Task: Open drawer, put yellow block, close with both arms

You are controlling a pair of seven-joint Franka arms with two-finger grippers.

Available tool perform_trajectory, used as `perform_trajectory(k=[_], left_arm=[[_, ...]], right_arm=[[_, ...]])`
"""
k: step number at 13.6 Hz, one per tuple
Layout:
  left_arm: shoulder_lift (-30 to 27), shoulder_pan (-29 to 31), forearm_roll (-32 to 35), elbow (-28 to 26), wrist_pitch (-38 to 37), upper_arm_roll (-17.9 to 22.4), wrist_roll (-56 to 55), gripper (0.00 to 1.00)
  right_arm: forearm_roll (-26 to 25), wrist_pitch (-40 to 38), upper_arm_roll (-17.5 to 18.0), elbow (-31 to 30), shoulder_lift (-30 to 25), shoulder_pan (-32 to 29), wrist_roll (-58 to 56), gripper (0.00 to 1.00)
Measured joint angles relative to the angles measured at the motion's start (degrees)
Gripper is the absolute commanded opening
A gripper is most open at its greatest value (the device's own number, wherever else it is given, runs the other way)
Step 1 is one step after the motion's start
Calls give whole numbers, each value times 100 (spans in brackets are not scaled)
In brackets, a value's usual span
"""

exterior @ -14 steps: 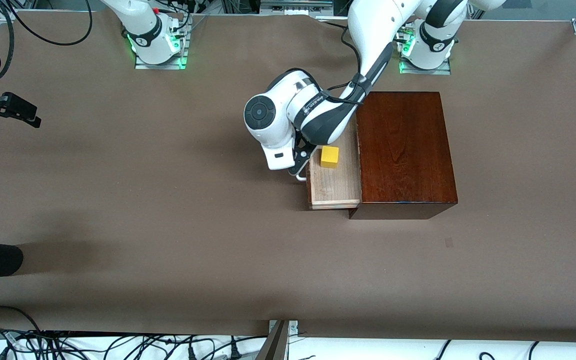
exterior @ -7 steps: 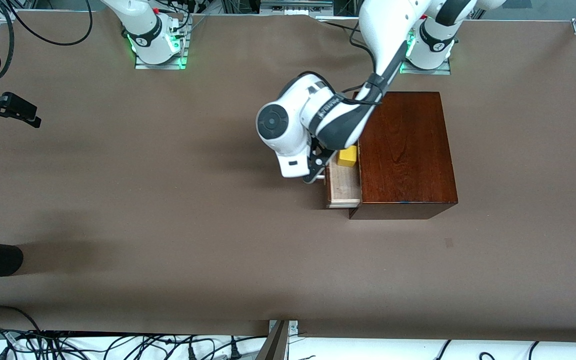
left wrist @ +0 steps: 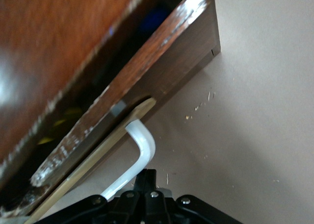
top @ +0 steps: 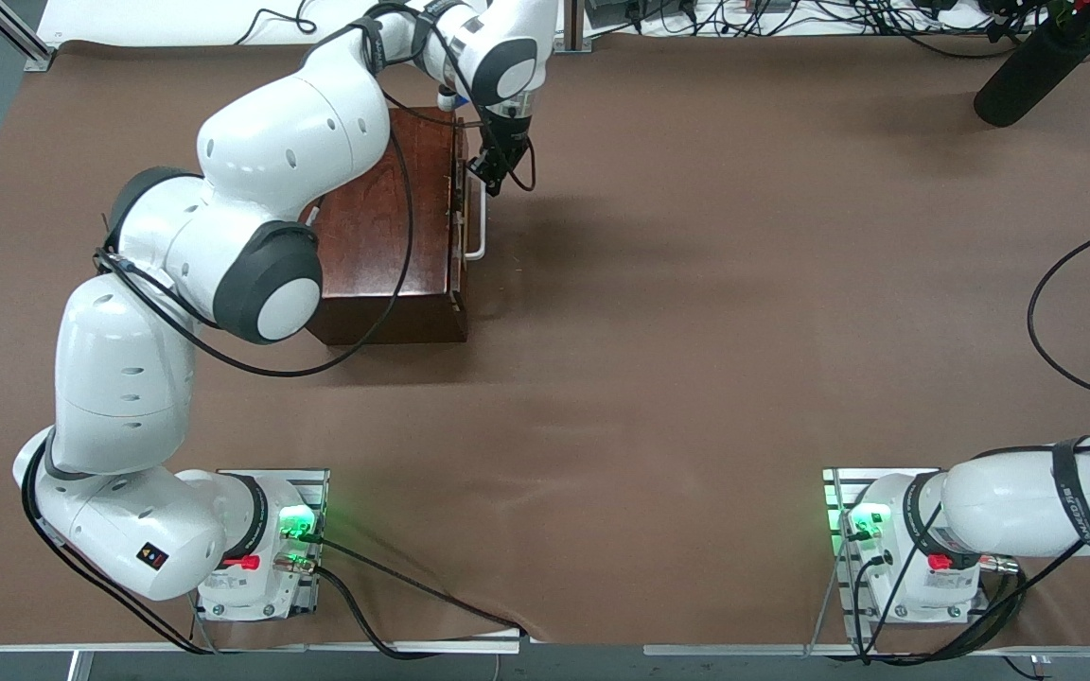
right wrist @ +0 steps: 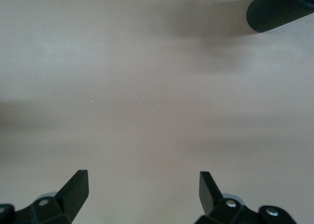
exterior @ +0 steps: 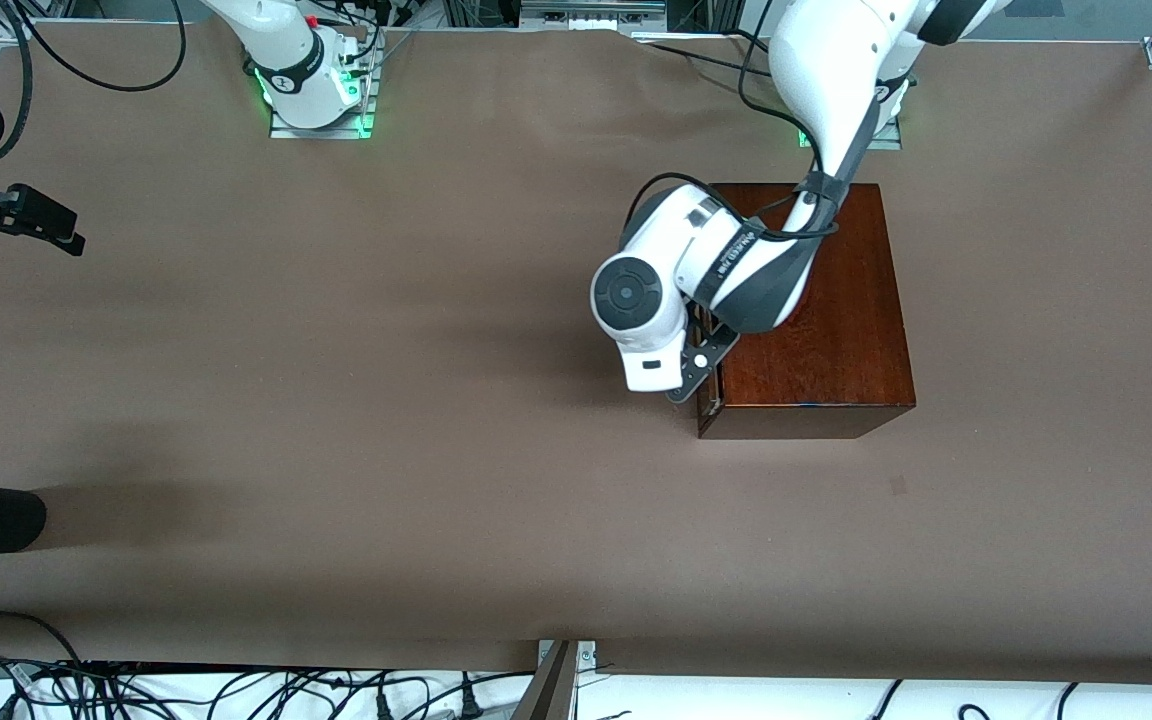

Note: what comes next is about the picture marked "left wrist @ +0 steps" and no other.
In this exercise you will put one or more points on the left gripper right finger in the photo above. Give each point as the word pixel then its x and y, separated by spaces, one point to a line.
pixel 171 211

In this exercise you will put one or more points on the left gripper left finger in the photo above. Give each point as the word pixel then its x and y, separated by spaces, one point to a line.
pixel 122 209

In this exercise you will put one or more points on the dark wooden cabinet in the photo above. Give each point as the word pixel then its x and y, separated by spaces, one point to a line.
pixel 49 37

